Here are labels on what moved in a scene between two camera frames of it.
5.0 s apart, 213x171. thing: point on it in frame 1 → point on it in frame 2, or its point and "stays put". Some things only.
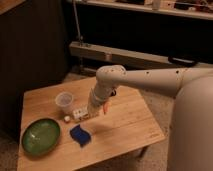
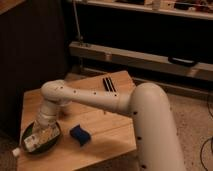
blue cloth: [80, 135] stays put
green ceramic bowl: [40, 136] stays put
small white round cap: [67, 118] → [16, 151]
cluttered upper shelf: [199, 9] stays put
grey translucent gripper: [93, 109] → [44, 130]
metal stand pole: [80, 37] stays put
